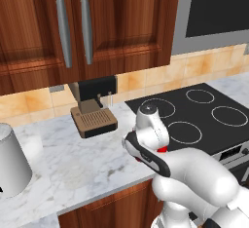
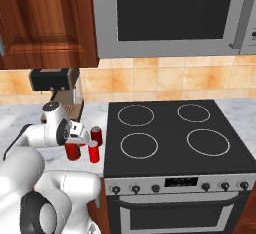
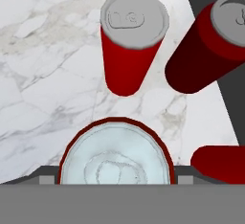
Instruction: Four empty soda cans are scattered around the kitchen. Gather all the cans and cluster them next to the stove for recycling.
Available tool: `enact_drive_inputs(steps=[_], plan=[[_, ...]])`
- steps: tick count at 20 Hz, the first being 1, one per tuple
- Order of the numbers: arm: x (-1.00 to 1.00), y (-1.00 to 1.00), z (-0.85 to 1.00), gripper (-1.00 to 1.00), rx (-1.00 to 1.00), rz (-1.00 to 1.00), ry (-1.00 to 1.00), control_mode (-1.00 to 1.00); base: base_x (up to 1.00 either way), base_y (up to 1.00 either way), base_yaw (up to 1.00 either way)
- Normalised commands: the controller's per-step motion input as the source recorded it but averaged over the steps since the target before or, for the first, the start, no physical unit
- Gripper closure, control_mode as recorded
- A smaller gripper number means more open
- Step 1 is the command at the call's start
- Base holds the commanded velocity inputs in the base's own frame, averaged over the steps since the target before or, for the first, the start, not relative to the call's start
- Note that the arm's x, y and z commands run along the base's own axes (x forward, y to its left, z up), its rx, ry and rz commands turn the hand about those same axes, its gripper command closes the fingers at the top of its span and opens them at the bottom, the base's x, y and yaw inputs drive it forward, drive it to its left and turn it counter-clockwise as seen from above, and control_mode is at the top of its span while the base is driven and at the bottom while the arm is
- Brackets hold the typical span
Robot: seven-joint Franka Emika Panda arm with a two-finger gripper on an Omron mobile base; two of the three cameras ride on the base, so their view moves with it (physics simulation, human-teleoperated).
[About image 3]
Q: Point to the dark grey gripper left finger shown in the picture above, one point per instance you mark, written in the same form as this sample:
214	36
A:
44	175

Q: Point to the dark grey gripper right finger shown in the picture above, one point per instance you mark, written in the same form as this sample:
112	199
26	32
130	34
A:
186	174

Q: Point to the red soda can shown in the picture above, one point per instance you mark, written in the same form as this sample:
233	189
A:
207	49
130	49
116	157
221	164

